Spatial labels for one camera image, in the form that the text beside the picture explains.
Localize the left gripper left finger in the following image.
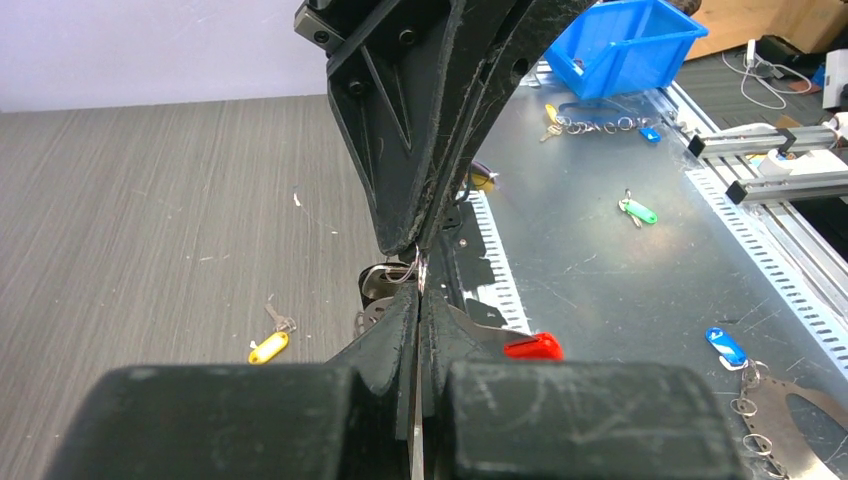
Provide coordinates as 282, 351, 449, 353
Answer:
46, 288, 420, 479

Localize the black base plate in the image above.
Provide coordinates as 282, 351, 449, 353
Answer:
430, 191, 532, 335

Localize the green tag key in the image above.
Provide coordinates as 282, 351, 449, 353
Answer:
618, 189, 658, 229

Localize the key chain blue tag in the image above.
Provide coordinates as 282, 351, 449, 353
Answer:
539, 101, 662, 143

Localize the blue tag key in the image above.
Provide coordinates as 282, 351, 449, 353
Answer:
705, 327, 749, 371

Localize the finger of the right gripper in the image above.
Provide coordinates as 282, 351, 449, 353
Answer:
413, 0, 591, 252
294, 1, 494, 255

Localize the blue plastic bin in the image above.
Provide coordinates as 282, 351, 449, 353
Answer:
544, 0, 708, 100

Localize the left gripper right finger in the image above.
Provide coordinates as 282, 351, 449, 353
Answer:
420, 292, 746, 479

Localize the metal key holder red handle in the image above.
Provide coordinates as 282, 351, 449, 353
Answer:
342, 258, 564, 479

